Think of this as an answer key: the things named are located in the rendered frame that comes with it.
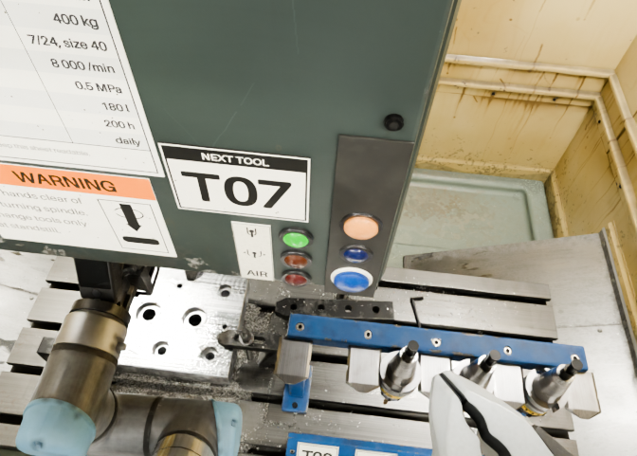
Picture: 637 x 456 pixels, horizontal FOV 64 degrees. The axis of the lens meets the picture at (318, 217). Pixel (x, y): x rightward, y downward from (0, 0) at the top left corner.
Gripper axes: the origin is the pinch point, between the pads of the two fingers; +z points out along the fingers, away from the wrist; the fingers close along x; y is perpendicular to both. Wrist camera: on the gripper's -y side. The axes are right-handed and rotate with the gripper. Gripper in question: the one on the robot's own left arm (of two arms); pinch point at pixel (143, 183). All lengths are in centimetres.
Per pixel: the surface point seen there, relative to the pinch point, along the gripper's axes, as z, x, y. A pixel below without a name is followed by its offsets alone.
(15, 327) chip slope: 3, -56, 76
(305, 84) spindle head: -21, 25, -39
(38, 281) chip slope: 18, -56, 77
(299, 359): -15.9, 24.3, 19.8
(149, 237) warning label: -21.3, 12.5, -21.6
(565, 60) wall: 81, 86, 32
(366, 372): -16.6, 34.8, 19.8
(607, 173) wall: 56, 101, 49
